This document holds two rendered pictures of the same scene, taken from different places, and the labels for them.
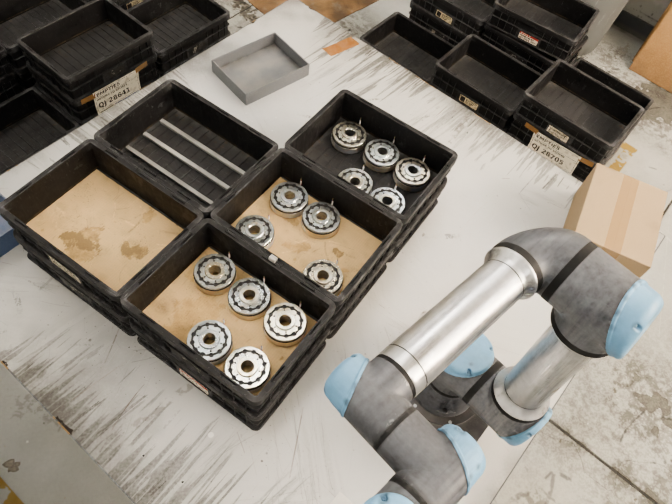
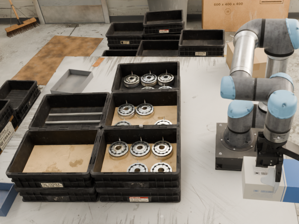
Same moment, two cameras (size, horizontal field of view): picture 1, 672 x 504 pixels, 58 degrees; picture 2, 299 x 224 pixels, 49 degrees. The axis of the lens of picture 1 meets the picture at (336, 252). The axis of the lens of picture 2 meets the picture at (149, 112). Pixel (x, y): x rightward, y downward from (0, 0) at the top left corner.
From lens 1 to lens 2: 0.63 m
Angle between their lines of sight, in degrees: 20
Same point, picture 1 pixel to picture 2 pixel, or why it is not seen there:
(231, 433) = (169, 210)
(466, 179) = (183, 77)
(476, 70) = (151, 53)
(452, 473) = (285, 81)
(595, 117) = (208, 42)
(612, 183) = not seen: hidden behind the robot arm
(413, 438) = (264, 81)
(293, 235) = (138, 122)
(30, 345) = not seen: outside the picture
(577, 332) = (280, 47)
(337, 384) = (226, 85)
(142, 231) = (74, 154)
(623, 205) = not seen: hidden behind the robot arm
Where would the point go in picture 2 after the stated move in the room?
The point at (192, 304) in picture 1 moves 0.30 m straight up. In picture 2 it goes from (118, 166) to (107, 121)
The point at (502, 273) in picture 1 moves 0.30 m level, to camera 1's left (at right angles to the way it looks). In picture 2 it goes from (244, 38) to (172, 59)
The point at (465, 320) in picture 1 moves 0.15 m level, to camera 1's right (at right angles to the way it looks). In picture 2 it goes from (247, 52) to (282, 41)
